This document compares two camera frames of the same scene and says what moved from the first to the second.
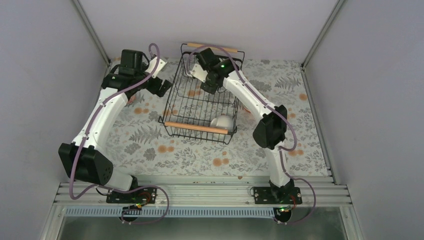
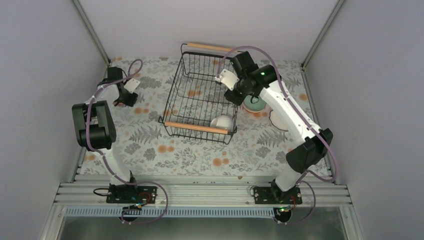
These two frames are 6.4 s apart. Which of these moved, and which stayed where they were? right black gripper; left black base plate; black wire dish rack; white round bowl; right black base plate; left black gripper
Moved: right black gripper; left black gripper
Stayed: black wire dish rack; white round bowl; left black base plate; right black base plate
